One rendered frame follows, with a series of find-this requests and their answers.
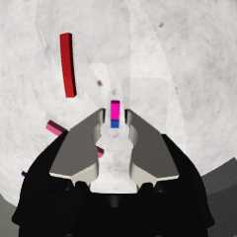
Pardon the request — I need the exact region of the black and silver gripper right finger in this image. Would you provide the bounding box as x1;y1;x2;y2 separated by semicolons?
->
124;109;215;228

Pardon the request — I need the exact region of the red rod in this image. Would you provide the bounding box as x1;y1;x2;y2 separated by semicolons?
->
60;33;77;98

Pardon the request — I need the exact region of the pink rod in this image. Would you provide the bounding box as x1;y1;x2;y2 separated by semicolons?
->
46;120;104;158

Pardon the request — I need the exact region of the small blue block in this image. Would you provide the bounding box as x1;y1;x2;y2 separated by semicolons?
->
111;119;119;128

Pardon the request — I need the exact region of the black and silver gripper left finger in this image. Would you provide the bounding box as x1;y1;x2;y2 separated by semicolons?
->
12;108;106;226

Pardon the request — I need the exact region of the magenta rod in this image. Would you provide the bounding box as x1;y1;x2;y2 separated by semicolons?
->
111;100;120;119

